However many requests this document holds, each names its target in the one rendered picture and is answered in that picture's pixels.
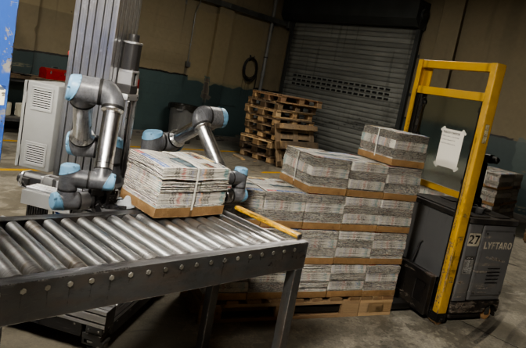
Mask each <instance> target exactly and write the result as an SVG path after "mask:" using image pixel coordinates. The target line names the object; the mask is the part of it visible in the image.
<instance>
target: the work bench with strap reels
mask: <svg viewBox="0 0 526 348"><path fill-rule="evenodd" d="M54 68H58V67H53V68H48V67H43V66H42V67H40V68H39V76H38V75H32V74H29V75H32V76H31V77H30V76H24V75H20V74H15V73H11V74H10V80H11V81H17V82H23V83H25V80H35V81H57V82H65V80H66V73H67V71H66V70H60V69H54ZM11 108H12V103H11V102H7V107H6V115H5V121H16V122H20V115H21V109H22V102H16V105H15V112H11Z"/></svg>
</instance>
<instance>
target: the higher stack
mask: <svg viewBox="0 0 526 348"><path fill-rule="evenodd" d="M363 129H364V130H363V132H362V137H361V143H360V147H359V148H360V149H363V150H365V151H368V152H373V153H374V155H375V153H376V154H378V155H381V156H386V157H388V158H391V159H395V160H407V161H413V162H420V163H424V162H426V161H425V160H426V152H427V147H428V145H427V144H428V143H429V140H428V139H430V138H429V137H427V136H423V135H417V134H413V133H411V132H406V131H400V130H396V129H392V128H387V127H378V126H373V125H365V126H364V128H363ZM361 157H364V158H366V159H368V160H372V161H375V162H378V163H382V162H380V161H377V160H373V159H370V158H368V157H365V156H361ZM382 164H383V165H386V166H388V167H389V169H388V171H387V175H386V176H387V177H386V180H385V182H384V183H385V185H384V190H383V192H384V194H385V193H393V194H402V195H411V196H416V195H417V192H418V190H419V189H418V188H419V186H420V181H421V180H420V179H422V178H421V174H422V171H421V170H419V168H412V167H399V166H392V165H389V164H386V163H382ZM413 204H414V203H413V202H411V201H402V200H393V199H381V203H380V208H378V209H379V210H378V216H379V217H378V222H377V224H376V225H377V227H378V226H388V227H403V228H409V226H410V224H411V219H412V218H411V216H412V214H413V207H414V205H413ZM373 233H375V236H374V238H373V244H372V246H371V252H370V256H369V258H377V259H401V258H402V256H403V253H404V251H403V250H404V249H405V244H406V239H407V238H406V237H407V234H405V233H391V232H376V231H373ZM400 270H401V266H399V265H398V264H366V275H365V279H364V282H363V283H364V284H363V287H362V290H363V291H366V290H395V289H396V288H395V286H396V284H397V279H398V278H397V277H398V273H399V272H400ZM359 297H360V299H359V300H360V303H359V305H358V313H357V316H371V315H387V314H390V311H391V304H392V302H393V296H359Z"/></svg>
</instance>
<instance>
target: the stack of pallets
mask: <svg viewBox="0 0 526 348"><path fill-rule="evenodd" d="M261 93H262V94H265V95H264V97H261ZM257 100H259V101H261V102H260V104H258V103H256V101H257ZM296 101H297V102H296ZM310 102H313V103H314V106H310V105H309V103H310ZM273 104H275V105H273ZM290 106H292V109H290ZM253 108H258V111H256V110H253ZM304 108H305V109H308V112H307V113H304V112H303V109H304ZM321 108H322V102H320V101H315V100H311V99H304V98H300V97H296V96H291V95H283V94H278V93H273V92H268V91H260V90H255V89H253V94H252V96H248V103H245V109H244V110H245V111H246V117H245V124H244V125H245V128H246V129H245V132H244V133H242V132H241V136H240V145H239V147H240V155H243V156H252V157H251V158H252V159H255V160H266V161H265V162H266V163H276V162H274V160H275V158H276V157H275V145H274V141H275V139H274V135H275V132H274V124H277V123H285V124H288V123H287V121H290V124H301V122H303V123H306V125H308V126H314V124H315V122H312V116H313V115H315V112H316V110H317V109H321ZM269 111H272V112H273V113H270V112H269ZM285 113H289V116H285ZM299 114H300V115H304V119H299ZM254 115H255V116H258V118H253V117H254ZM253 123H256V124H257V125H253ZM253 130H255V131H257V133H255V132H253ZM249 137H250V138H253V139H249ZM269 139H270V140H269ZM247 145H252V146H247ZM248 152H251V153H248ZM262 156H263V157H262Z"/></svg>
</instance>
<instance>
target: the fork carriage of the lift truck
mask: <svg viewBox="0 0 526 348"><path fill-rule="evenodd" d="M399 266H401V270H400V272H399V273H398V277H397V278H398V279H397V284H396V286H395V288H396V289H395V292H394V296H396V297H401V298H403V299H404V300H406V301H407V302H409V306H410V307H411V308H412V309H414V310H416V311H417V312H419V313H420V314H422V315H424V314H426V315H427V314H428V311H429V307H430V304H431V297H432V294H433V291H434V285H435V281H436V277H437V275H436V274H433V273H431V272H430V271H428V270H426V269H425V268H423V267H421V266H420V265H418V264H415V263H414V262H412V261H411V260H409V259H407V258H405V257H403V256H402V264H399Z"/></svg>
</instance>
